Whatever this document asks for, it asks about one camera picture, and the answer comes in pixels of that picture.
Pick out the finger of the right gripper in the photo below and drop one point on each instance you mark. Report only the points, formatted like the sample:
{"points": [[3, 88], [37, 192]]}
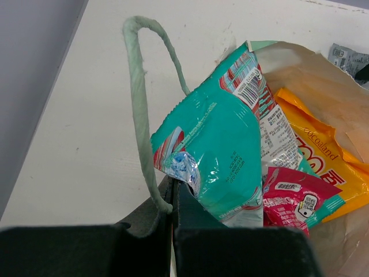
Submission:
{"points": [[362, 76]]}

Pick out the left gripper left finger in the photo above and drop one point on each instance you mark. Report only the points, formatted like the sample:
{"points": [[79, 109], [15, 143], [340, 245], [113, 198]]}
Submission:
{"points": [[137, 245]]}

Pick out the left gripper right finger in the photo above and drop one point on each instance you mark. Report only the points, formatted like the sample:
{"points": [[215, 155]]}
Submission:
{"points": [[205, 247]]}

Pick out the grey snack packet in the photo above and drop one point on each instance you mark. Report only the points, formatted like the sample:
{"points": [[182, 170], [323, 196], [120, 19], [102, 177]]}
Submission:
{"points": [[347, 59]]}

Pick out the orange yellow snack packet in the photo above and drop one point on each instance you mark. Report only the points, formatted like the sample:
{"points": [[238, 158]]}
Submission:
{"points": [[333, 164]]}

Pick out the pink snack packet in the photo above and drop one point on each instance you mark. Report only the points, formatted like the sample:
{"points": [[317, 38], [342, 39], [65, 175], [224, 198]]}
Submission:
{"points": [[296, 199]]}

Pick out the teal candy packet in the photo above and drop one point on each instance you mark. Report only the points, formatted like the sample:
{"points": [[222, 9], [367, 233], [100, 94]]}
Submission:
{"points": [[221, 139]]}

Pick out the green paper bag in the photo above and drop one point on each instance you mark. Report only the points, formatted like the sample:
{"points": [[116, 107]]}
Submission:
{"points": [[332, 96]]}

